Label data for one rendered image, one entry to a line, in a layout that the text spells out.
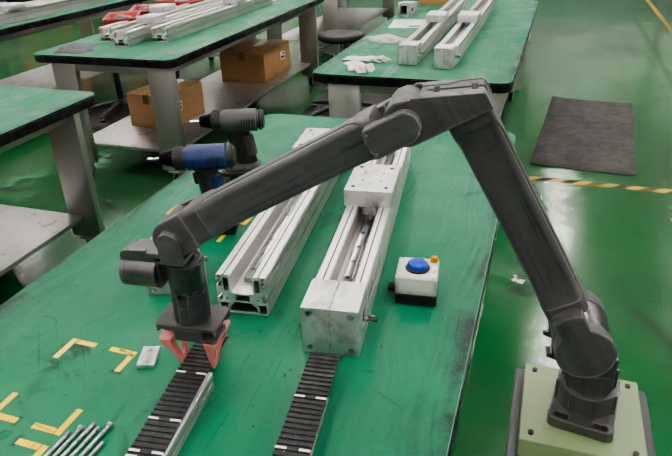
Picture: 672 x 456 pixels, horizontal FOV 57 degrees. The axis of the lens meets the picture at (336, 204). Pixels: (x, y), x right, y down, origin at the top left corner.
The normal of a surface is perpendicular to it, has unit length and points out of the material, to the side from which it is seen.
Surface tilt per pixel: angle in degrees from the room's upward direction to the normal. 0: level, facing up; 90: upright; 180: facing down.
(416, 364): 0
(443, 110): 90
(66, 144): 90
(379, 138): 90
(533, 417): 0
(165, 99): 90
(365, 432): 0
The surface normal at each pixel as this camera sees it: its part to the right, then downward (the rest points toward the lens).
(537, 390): -0.04, -0.90
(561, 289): -0.22, 0.29
